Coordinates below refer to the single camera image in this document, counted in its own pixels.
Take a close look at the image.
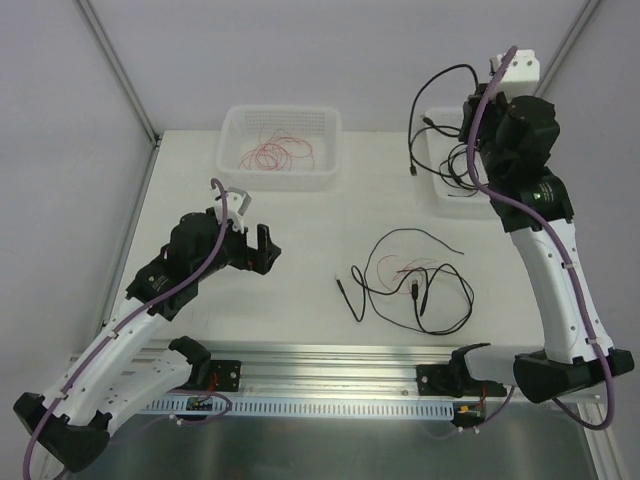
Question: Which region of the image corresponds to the black cable bundle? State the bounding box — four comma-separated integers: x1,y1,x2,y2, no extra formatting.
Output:
333,228,475,336

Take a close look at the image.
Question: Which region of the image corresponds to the left aluminium frame post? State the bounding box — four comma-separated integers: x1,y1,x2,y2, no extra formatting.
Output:
75,0,161,147

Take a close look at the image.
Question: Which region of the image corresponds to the white slotted cable duct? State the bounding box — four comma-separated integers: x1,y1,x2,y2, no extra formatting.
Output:
141,395,454,421

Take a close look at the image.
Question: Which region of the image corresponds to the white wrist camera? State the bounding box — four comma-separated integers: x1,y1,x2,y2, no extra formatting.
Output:
213,187,252,233
495,49,541,99

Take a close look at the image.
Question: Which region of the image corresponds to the white plastic basket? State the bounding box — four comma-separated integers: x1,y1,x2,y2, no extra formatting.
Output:
215,105,343,192
425,107,497,221

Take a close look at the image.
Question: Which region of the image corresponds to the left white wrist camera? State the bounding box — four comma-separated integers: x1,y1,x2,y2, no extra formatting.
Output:
213,187,252,233

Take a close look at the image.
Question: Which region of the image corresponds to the right aluminium frame post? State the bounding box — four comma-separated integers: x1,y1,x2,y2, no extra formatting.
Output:
534,0,605,97

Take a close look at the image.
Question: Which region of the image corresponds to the aluminium frame post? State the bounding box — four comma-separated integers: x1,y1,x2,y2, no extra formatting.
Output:
75,0,161,147
534,0,605,97

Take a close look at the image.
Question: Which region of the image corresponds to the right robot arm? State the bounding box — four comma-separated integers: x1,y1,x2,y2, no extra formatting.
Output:
448,84,635,404

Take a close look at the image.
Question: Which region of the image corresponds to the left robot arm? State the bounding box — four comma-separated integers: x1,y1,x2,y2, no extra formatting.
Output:
13,208,281,478

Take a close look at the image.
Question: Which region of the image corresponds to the left white plastic basket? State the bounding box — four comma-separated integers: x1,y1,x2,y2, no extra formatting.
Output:
215,105,343,192

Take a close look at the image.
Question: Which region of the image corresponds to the black cable gold plug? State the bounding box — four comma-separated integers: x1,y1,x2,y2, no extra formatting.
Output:
444,143,478,196

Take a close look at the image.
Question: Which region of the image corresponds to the aluminium mounting rail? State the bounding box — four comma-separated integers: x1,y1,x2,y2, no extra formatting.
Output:
69,344,601,404

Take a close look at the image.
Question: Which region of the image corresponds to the right white plastic basket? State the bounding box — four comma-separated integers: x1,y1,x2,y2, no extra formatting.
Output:
425,107,497,221

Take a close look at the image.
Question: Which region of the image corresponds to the thin red wire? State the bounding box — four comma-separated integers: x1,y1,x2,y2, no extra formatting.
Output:
375,254,439,294
238,124,318,174

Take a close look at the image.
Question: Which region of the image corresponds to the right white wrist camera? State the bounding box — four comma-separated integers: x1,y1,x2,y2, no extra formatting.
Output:
495,49,541,99

